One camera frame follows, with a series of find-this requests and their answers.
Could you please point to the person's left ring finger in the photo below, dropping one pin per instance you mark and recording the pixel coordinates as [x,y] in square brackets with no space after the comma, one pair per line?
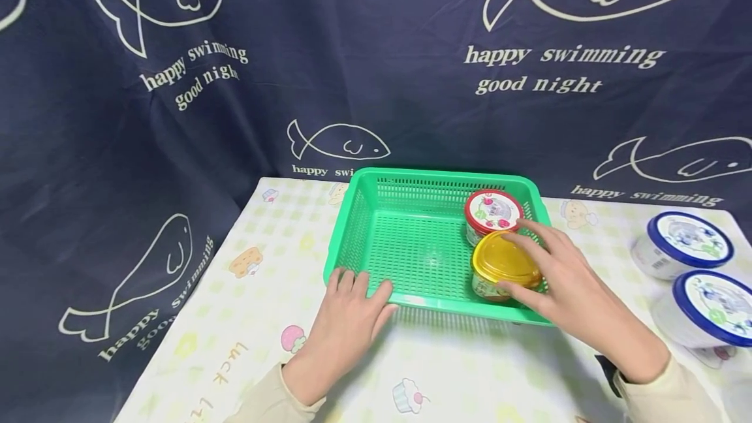
[346,282]

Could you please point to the person's left middle finger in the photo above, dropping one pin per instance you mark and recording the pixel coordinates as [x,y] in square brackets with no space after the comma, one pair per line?
[361,283]

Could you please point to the person's left hand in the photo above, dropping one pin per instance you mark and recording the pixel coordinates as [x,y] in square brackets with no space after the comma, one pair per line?
[345,326]

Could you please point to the person's right hand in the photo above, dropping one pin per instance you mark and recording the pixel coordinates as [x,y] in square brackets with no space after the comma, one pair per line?
[573,292]

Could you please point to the black wrist band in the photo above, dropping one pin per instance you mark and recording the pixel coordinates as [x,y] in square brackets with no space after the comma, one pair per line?
[608,373]

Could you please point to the round container with blue lid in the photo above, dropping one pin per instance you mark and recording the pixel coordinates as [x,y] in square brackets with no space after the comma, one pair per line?
[687,240]
[717,309]

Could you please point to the round container with yellow lid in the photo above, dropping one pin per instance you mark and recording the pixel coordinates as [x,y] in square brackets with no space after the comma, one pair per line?
[508,258]

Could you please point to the person's left forearm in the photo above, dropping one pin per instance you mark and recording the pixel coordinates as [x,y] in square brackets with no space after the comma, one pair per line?
[273,397]

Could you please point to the person's left index finger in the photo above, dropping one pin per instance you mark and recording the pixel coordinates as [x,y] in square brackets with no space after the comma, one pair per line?
[382,290]

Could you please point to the person's left little finger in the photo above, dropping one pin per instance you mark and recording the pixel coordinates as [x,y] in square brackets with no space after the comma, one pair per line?
[333,281]

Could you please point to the person's left thumb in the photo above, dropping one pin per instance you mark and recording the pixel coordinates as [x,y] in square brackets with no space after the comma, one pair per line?
[385,318]

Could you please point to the person's right index finger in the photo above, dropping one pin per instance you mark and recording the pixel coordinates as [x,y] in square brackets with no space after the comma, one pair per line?
[531,250]

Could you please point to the person's right forearm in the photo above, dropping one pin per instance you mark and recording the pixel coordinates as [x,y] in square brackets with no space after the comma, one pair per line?
[658,384]

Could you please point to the round container with red lid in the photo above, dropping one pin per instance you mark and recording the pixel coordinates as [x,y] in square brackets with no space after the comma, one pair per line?
[493,211]

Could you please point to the person's right middle finger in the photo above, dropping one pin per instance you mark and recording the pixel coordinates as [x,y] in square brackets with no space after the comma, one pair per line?
[541,232]

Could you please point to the person's right thumb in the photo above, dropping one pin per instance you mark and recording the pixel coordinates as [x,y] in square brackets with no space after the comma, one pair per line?
[523,294]

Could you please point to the green plastic basket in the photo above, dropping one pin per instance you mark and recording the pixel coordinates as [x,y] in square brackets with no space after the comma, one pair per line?
[411,299]

